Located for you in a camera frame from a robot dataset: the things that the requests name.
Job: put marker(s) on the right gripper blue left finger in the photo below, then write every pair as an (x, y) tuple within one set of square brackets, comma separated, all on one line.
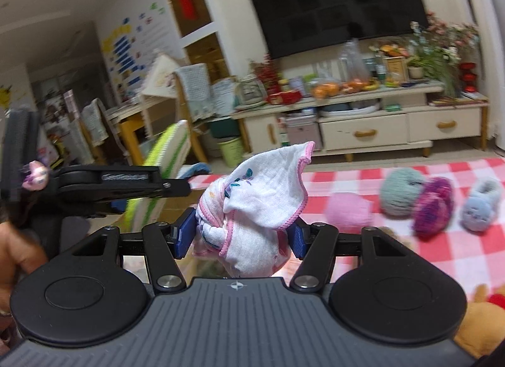
[(182, 233)]

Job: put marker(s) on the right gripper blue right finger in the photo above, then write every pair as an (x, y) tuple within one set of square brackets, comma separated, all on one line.
[(299, 237)]

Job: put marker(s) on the pink knitted cloth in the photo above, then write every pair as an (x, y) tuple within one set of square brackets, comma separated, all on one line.
[(348, 212)]

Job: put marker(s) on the white pink baby cloth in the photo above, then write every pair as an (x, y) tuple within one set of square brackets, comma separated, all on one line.
[(242, 218)]

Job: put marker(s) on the green yellow sponge cloth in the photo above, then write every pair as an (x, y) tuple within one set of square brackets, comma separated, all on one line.
[(168, 154)]

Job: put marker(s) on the teal knitted hat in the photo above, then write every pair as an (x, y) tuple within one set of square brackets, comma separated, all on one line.
[(399, 192)]

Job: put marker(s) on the purple pink knitted hat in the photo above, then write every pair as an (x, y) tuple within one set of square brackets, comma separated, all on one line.
[(434, 208)]

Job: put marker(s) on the person left hand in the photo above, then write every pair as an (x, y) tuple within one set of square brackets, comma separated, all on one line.
[(18, 253)]

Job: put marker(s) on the cardboard box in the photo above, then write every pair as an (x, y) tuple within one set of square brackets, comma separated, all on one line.
[(190, 265)]

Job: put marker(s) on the pink cat charm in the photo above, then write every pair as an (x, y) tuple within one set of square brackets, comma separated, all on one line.
[(36, 176)]

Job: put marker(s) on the green trash bin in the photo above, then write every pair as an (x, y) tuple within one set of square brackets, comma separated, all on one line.
[(232, 151)]

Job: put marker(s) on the pink storage box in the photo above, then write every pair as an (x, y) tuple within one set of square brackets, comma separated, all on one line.
[(301, 129)]

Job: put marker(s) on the wooden dining chair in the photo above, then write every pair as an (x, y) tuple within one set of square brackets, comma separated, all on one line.
[(189, 86)]

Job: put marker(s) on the red white checkered tablecloth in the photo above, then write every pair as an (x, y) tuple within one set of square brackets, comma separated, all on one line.
[(470, 258)]

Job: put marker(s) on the cream tv cabinet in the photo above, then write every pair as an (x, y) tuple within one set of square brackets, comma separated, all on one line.
[(385, 119)]

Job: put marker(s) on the yellow plush bear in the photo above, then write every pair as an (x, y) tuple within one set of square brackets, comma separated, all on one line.
[(482, 329)]

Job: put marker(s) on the flower plant pot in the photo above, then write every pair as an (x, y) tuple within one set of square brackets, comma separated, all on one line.
[(440, 47)]

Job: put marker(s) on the black television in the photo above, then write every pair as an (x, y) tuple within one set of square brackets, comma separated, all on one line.
[(294, 26)]

